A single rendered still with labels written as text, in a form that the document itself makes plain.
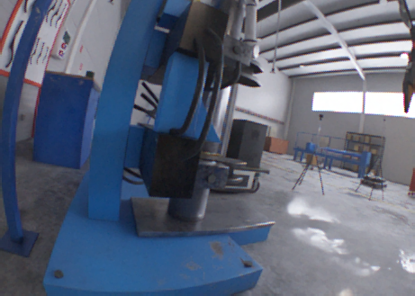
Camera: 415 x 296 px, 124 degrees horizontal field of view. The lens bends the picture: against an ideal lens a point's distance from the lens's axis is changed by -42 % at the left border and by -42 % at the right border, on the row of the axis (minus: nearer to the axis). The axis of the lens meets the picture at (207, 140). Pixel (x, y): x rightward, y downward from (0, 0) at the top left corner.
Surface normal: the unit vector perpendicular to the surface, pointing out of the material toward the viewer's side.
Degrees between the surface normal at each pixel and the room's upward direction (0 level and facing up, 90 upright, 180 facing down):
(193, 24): 90
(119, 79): 90
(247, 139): 90
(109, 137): 90
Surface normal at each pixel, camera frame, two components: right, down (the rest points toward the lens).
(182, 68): 0.44, 0.14
